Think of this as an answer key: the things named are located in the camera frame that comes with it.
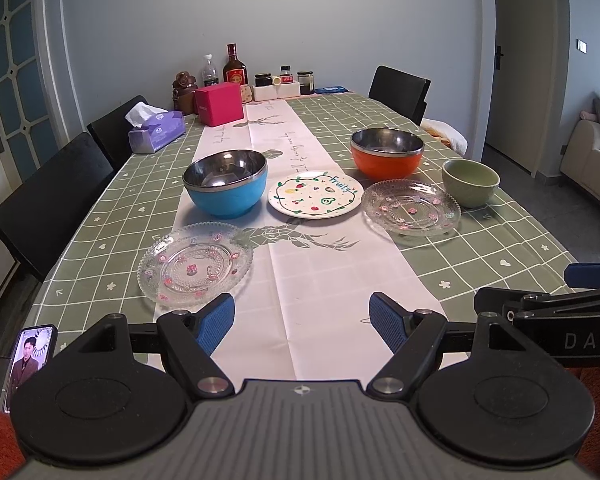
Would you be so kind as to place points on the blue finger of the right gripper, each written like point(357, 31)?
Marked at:
point(582, 275)

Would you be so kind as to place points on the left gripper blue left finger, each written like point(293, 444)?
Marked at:
point(187, 342)

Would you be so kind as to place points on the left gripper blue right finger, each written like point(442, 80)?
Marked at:
point(414, 338)

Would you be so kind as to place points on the glass plate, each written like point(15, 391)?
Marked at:
point(411, 207)
point(188, 267)

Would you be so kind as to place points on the green ceramic bowl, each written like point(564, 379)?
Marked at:
point(470, 183)

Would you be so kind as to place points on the blue steel bowl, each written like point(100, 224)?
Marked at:
point(227, 184)

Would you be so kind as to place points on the white fruit painted plate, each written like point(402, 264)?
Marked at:
point(315, 195)

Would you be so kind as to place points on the orange steel bowl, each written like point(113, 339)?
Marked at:
point(386, 154)

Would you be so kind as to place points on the beige sofa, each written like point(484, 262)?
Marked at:
point(581, 162)

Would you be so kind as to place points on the smartphone with photo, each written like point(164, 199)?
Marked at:
point(33, 349)

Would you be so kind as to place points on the black chair near left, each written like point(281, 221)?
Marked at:
point(38, 220)

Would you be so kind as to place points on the black chair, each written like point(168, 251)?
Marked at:
point(403, 93)
point(111, 133)
point(38, 220)

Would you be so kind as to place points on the white towel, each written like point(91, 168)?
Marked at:
point(446, 134)

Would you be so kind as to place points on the purple tissue pack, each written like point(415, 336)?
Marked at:
point(153, 128)

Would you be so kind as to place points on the black chair far left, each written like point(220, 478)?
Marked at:
point(111, 133)

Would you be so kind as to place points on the white door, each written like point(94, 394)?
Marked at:
point(523, 81)

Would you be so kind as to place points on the pink box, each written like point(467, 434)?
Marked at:
point(219, 104)

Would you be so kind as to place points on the black chair far right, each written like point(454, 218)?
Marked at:
point(403, 93)

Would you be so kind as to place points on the blue packet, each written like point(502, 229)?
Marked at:
point(330, 90)

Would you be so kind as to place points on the clear water bottle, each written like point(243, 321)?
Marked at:
point(209, 73)

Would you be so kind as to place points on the white condiment box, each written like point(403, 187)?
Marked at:
point(286, 90)

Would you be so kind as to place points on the black lidded jar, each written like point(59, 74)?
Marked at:
point(263, 79)

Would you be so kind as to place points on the brown liquor bottle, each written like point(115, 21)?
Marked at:
point(234, 70)

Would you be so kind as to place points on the red label spice jar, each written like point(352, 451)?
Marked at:
point(285, 74)

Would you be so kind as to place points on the dark glass jar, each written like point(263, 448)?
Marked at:
point(306, 82)

